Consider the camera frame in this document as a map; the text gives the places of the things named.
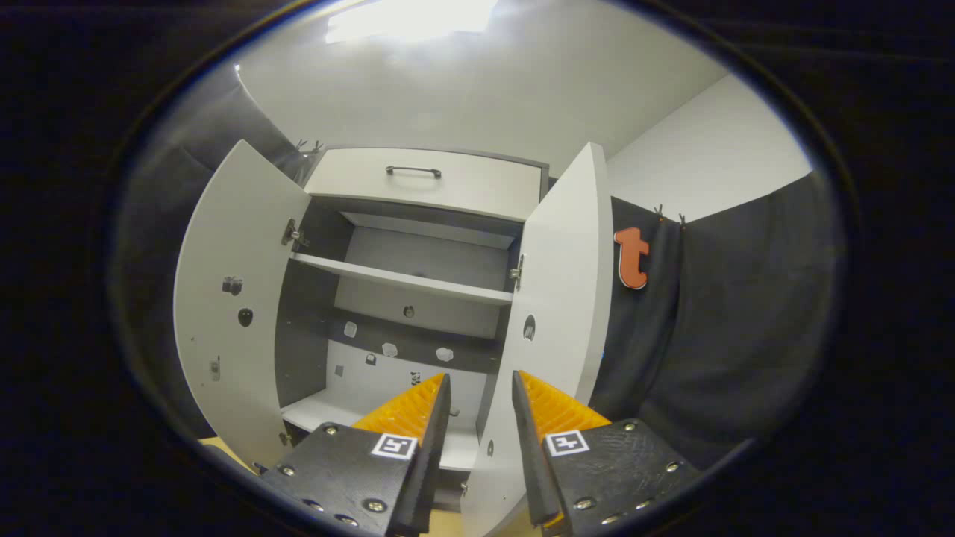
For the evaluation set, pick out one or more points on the grey shoe cabinet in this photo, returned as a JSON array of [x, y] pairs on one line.
[[418, 261]]

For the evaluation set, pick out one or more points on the light grey cabinet door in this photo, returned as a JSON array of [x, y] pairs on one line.
[[567, 261], [239, 261]]

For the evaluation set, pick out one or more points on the metal door hinge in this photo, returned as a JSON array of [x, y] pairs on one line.
[[516, 273], [291, 235]]

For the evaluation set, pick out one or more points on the white cabinet shelf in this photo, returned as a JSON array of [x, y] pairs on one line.
[[388, 277]]

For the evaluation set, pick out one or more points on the light grey cabinet drawer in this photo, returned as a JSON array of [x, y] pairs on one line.
[[477, 186]]

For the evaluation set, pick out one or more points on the black backdrop cloth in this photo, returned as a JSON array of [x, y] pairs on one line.
[[746, 298]]

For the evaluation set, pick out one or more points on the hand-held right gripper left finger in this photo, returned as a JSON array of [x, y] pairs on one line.
[[429, 462]]

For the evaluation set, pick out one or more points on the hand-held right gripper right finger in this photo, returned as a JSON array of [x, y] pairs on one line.
[[533, 462]]

